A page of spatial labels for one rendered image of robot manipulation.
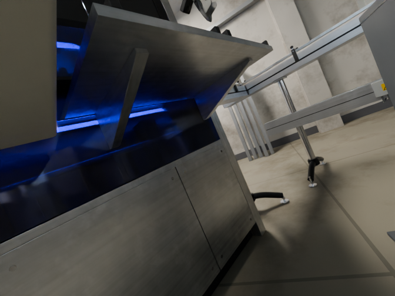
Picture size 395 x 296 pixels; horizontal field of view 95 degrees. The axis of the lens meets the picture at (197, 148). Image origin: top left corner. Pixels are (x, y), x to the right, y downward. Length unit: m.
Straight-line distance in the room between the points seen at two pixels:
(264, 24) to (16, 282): 3.79
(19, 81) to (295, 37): 3.42
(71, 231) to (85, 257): 0.08
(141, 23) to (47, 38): 0.19
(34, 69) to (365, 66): 3.75
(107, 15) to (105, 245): 0.57
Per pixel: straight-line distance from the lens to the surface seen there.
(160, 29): 0.42
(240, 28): 3.81
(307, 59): 1.59
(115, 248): 0.67
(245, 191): 1.10
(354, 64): 3.75
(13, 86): 0.30
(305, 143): 1.70
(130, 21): 0.38
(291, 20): 3.59
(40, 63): 0.26
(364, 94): 1.59
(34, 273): 0.64
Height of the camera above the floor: 0.63
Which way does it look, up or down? 2 degrees down
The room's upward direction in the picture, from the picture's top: 23 degrees counter-clockwise
